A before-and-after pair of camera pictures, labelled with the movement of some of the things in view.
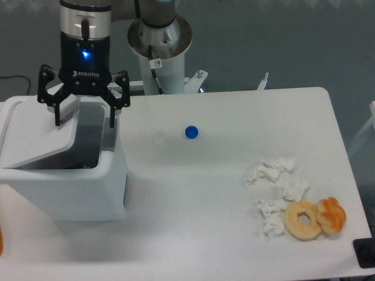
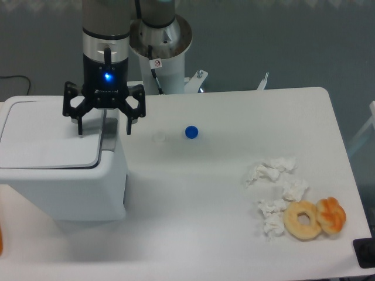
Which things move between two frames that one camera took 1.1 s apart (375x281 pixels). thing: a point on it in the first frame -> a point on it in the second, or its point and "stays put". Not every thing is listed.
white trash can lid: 30,139 stays put
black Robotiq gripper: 85,71 -> 105,86
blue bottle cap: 191,132 stays put
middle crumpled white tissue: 294,189 stays put
